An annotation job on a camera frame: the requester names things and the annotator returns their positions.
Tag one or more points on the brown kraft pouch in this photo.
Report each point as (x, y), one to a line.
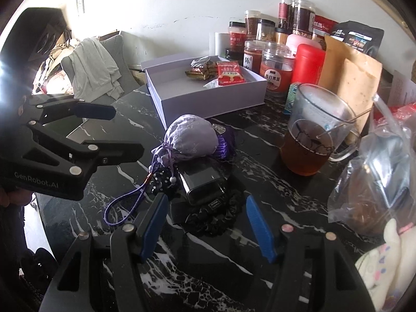
(354, 81)

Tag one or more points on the purple embroidered pouch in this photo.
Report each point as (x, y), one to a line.
(191, 136)

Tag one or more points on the black coffee pouch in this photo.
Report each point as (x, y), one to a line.
(360, 37)

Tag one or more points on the black lid green jar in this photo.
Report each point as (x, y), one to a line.
(233, 55)

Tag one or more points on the clear plastic bag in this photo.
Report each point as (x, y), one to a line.
(367, 195)

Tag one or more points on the red snack packet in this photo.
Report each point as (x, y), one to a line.
(229, 71)

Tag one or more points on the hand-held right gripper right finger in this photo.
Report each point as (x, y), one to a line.
(260, 230)

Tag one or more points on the cereal snack packet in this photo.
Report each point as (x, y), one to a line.
(198, 71)

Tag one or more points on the paper towel roll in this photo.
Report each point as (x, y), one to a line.
(221, 42)

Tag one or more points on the brown contents clear jar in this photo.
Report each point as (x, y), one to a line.
(252, 22)

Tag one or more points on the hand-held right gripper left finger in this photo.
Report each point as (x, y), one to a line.
(152, 227)

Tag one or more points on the clear jar orange label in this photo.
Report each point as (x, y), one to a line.
(276, 74)

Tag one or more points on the polka dot scrunchie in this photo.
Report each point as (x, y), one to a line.
(161, 183)

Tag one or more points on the green white medicine box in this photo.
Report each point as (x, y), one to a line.
(290, 99)

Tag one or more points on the metal stirrer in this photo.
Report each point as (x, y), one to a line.
(347, 122)

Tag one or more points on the stack of white papers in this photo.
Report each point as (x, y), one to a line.
(403, 86)

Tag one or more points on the orange peel jar white label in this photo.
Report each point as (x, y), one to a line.
(252, 57)

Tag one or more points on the purple tassel charm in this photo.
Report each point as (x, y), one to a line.
(226, 143)

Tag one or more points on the red canister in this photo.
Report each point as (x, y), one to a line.
(307, 65)

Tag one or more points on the red pouch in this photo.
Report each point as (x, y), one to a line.
(323, 26)

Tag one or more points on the red snack bag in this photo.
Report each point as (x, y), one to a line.
(398, 113)

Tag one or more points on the red label seasoning jar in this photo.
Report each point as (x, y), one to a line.
(236, 34)

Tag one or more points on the pink lid jar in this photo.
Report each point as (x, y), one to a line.
(300, 40)

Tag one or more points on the black power adapter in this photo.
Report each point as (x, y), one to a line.
(201, 185)

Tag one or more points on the black scrunchie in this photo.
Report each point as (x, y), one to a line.
(221, 217)

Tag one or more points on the tall jar dark red label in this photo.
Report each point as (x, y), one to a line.
(286, 9)

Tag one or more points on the grey cloth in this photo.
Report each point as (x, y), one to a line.
(91, 68)

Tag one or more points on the grey chair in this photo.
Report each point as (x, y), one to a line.
(125, 68)

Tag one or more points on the white pastry-print packet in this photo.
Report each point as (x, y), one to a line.
(213, 83)

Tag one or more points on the white cardboard box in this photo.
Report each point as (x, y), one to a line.
(182, 104)

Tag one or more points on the person's left hand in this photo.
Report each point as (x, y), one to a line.
(13, 198)

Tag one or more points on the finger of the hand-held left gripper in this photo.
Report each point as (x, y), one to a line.
(97, 111)
(113, 152)

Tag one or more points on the glass mug of tea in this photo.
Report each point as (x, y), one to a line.
(305, 149)

